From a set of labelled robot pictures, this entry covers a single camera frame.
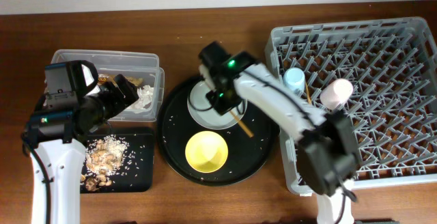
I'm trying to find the yellow bowl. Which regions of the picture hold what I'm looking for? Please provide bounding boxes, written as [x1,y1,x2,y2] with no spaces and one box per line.
[185,131,229,173]

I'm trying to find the white tissue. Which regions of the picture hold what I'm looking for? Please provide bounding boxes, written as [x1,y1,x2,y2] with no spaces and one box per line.
[128,85,154,109]

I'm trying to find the nut shell food scraps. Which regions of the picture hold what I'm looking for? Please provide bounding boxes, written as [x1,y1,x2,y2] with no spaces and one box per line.
[81,135,129,193]

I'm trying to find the wooden chopstick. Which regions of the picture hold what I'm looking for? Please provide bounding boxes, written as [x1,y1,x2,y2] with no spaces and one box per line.
[305,82,312,105]
[229,111,254,138]

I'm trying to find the gold snack wrapper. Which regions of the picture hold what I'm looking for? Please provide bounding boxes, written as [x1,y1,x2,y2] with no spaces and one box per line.
[98,74,143,87]

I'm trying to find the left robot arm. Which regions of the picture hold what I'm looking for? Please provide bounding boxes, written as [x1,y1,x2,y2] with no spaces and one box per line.
[21,50,163,223]

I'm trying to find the pink plastic cup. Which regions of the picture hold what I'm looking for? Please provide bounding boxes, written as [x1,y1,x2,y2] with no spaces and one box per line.
[320,79,354,110]

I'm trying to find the grey round plate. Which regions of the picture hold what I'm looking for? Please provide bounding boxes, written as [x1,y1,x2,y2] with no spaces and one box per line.
[187,81,237,130]

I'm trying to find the grey dishwasher rack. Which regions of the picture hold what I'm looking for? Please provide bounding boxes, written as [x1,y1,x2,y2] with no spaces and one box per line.
[265,17,436,189]

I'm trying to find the round black serving tray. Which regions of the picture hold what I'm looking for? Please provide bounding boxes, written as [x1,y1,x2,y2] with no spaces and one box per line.
[157,76,279,186]

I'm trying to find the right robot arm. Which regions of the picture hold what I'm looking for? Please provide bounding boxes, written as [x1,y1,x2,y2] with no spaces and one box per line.
[234,64,359,223]

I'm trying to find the black rectangular tray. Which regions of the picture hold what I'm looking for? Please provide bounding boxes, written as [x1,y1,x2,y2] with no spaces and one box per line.
[80,127,155,193]

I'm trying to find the blue plastic cup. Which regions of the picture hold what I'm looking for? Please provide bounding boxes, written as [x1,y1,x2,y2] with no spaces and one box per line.
[283,68,305,94]

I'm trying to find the clear plastic waste bin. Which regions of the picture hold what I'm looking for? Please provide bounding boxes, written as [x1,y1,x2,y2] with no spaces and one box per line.
[51,49,165,122]

